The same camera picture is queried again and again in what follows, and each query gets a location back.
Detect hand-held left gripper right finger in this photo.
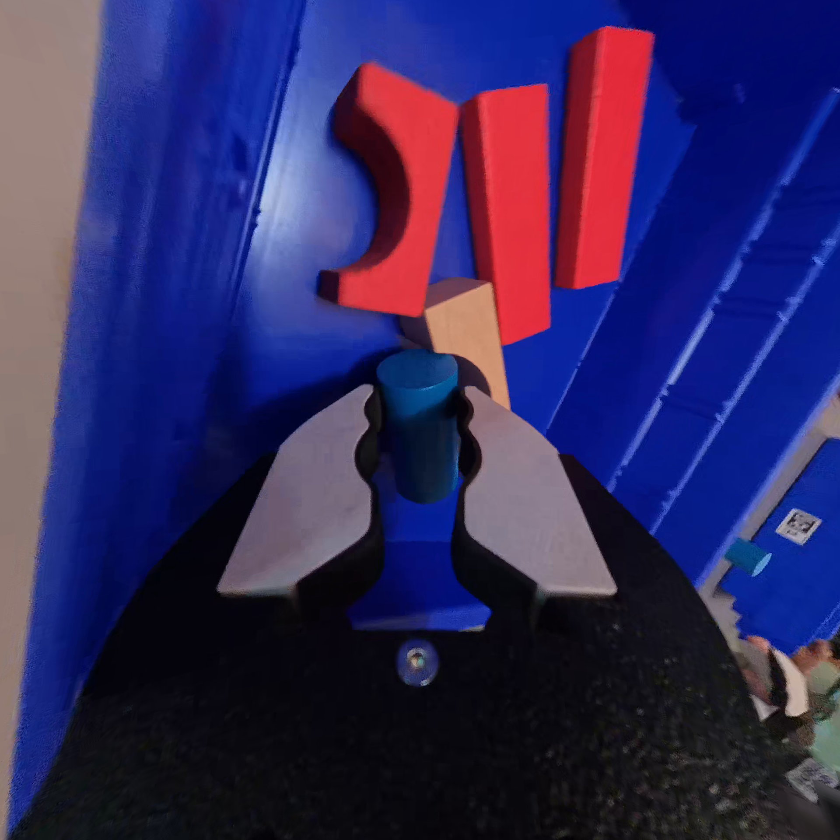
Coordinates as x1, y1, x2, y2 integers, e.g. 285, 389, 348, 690
451, 386, 618, 614

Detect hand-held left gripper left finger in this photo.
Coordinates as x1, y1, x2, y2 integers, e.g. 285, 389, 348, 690
217, 384, 386, 614

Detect blue plastic bin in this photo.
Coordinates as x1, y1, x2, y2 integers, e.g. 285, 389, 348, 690
696, 387, 840, 657
13, 0, 840, 631

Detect blue wooden cylinder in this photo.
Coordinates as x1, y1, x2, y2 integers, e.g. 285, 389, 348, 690
725, 538, 772, 577
376, 349, 460, 505

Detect long natural wooden block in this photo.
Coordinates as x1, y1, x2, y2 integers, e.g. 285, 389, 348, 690
400, 277, 513, 411

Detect square printed tag sticker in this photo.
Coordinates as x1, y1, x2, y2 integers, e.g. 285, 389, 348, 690
776, 508, 823, 546

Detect red rectangular wooden block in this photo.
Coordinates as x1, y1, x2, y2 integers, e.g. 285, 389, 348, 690
554, 28, 656, 290
459, 84, 552, 345

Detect red wooden arch block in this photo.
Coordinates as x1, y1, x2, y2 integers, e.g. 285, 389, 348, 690
318, 62, 460, 316

